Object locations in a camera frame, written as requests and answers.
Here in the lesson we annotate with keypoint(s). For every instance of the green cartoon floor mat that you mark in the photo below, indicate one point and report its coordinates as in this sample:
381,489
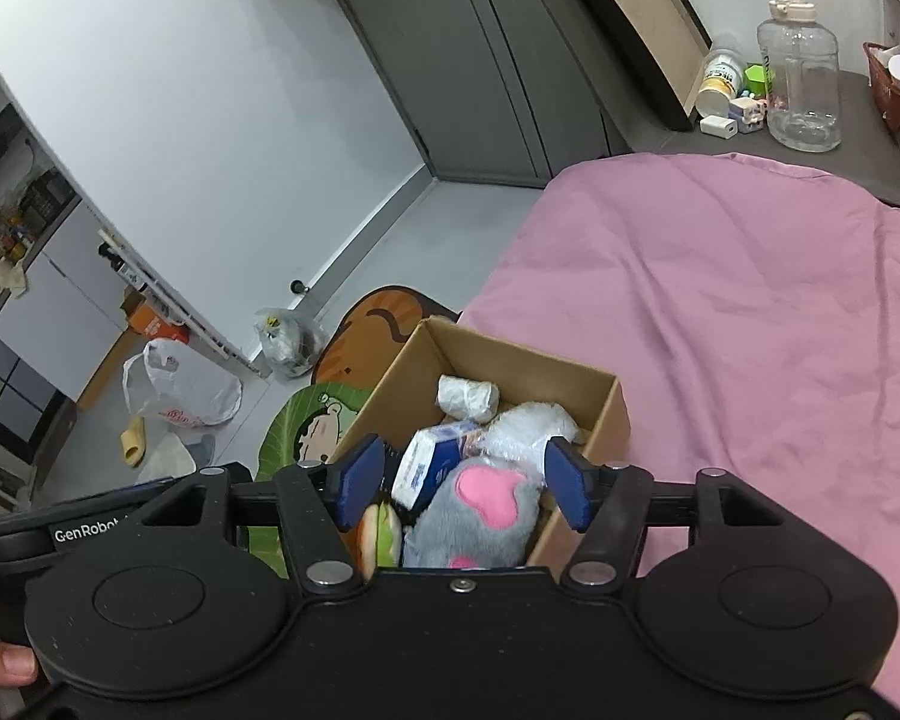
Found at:
300,420

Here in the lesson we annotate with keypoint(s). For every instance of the brown cardboard box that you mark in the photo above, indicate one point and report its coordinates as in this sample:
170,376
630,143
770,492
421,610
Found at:
487,367

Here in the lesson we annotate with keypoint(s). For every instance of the orange cat floor mat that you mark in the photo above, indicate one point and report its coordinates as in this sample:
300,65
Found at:
379,330

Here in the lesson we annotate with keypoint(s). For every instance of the red basket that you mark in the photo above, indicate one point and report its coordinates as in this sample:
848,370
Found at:
892,94

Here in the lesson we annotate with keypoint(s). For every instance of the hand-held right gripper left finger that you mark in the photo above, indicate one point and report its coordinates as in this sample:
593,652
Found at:
360,476

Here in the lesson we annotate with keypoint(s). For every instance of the orange box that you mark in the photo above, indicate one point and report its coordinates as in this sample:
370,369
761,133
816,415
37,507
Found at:
154,324

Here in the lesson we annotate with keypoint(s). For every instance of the grey wardrobe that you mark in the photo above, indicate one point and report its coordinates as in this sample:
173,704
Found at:
480,67

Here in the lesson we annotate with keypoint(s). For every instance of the clear plastic trash bag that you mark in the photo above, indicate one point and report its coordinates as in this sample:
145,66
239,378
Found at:
289,345

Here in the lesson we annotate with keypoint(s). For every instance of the orange burger squishy toy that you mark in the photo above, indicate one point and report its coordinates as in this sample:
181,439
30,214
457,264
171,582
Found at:
381,536

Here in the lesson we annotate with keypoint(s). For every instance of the person's left hand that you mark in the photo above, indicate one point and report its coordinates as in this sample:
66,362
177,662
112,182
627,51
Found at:
0,661

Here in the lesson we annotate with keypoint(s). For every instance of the black door stopper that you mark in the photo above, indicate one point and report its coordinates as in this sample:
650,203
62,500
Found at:
298,287

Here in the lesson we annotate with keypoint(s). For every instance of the grey pink plush toy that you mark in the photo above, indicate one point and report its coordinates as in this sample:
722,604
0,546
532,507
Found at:
480,517

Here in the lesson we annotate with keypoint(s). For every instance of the white pill bottle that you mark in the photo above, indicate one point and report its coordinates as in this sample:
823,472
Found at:
720,82

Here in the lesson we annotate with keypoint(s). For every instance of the pink bed sheet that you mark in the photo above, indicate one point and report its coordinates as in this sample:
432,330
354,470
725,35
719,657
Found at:
720,315

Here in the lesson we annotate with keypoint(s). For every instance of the black framed brown board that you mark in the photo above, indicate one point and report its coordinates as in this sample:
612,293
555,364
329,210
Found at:
637,15

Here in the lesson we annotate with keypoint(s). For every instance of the yellow slipper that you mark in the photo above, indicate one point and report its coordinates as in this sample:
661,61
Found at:
133,442

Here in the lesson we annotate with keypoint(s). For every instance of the white charger plug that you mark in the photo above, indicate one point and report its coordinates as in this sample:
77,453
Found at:
718,126

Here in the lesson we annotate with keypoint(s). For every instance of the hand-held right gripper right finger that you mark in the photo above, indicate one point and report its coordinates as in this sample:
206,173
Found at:
570,480

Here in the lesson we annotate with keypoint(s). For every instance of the clear plastic water jug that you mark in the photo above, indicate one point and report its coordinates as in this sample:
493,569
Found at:
799,82

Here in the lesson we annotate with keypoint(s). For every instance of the white kitchen cabinet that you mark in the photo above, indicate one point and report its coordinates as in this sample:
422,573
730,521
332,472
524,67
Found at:
52,292

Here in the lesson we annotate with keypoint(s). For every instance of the green plastic item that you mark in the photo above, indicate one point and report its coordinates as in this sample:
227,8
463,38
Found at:
757,77

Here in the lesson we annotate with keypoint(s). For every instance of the clear bag of white cotton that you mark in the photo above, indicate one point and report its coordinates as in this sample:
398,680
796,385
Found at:
529,431

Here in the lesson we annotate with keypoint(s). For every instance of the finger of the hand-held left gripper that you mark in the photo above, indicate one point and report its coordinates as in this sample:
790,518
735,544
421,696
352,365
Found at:
150,483

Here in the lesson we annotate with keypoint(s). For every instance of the grey bedside ledge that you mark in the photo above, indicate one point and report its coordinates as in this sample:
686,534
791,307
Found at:
862,142

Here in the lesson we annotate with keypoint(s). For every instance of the white door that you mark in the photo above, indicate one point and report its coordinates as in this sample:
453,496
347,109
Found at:
82,112

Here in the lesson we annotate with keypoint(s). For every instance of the white plastic shopping bag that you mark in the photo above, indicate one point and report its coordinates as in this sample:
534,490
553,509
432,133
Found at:
180,390

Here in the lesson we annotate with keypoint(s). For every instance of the blue tissue pack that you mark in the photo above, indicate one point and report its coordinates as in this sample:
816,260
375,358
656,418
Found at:
427,465

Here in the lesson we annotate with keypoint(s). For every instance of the white cloth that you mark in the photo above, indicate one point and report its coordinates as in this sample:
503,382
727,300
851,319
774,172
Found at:
466,397

